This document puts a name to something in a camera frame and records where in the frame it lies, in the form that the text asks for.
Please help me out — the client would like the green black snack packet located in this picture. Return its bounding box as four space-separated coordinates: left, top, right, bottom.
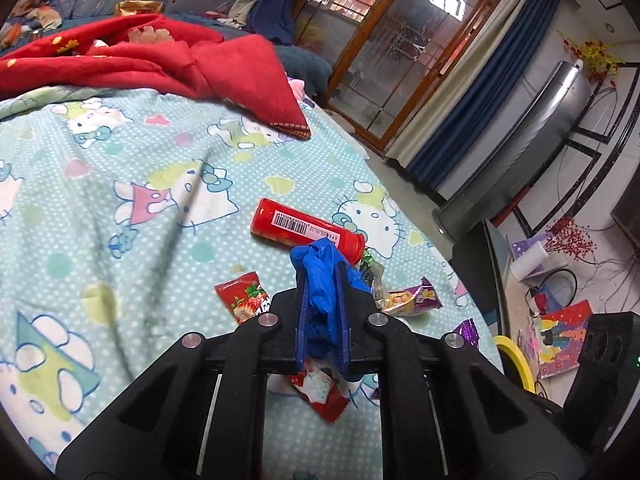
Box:
359 249 388 310

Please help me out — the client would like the blue plastic glove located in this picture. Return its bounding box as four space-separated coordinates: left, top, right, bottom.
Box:
290 238 371 360

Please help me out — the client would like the red cylindrical snack can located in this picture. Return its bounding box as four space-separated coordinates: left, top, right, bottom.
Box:
250 198 366 266

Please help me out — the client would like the yellow rim trash bin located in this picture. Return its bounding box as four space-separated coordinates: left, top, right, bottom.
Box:
494 335 536 393

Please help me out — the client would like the purple snack wrapper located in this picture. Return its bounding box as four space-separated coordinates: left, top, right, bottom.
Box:
451 318 480 349

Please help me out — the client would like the orange purple snack packet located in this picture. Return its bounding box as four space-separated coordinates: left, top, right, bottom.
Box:
382 278 442 318

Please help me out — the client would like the red white candy wrapper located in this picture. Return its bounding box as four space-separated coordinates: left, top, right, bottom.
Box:
288 360 349 424

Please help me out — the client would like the red strawberry snack wrapper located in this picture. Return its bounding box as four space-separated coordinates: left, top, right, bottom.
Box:
215 272 270 324

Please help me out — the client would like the white paper towel roll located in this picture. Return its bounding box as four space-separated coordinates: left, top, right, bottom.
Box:
510 242 548 282

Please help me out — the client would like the red berry branch decoration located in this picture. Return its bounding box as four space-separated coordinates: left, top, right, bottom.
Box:
544 217 596 261

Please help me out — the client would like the Hello Kitty bed sheet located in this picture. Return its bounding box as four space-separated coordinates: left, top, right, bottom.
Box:
1 87 499 470

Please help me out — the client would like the blue right curtain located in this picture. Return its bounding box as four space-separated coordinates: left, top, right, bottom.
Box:
407 0 561 188

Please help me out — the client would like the blue curtain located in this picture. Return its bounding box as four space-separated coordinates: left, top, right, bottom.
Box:
407 0 561 188
245 0 295 46

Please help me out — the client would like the silver tower air conditioner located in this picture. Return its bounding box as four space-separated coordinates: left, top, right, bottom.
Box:
434 61 591 242

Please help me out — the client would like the yellow flower decoration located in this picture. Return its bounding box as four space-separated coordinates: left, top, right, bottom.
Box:
559 32 624 82

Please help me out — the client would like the red blanket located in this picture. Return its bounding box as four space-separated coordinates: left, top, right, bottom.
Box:
1 14 311 140

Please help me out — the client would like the wooden glass sliding door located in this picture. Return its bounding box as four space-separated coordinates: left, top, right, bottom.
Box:
293 0 500 154

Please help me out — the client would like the blue left curtain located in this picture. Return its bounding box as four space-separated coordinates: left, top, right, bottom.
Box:
245 0 295 46

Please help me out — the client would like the golden gift bag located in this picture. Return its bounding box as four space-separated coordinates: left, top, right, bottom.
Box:
114 0 164 16

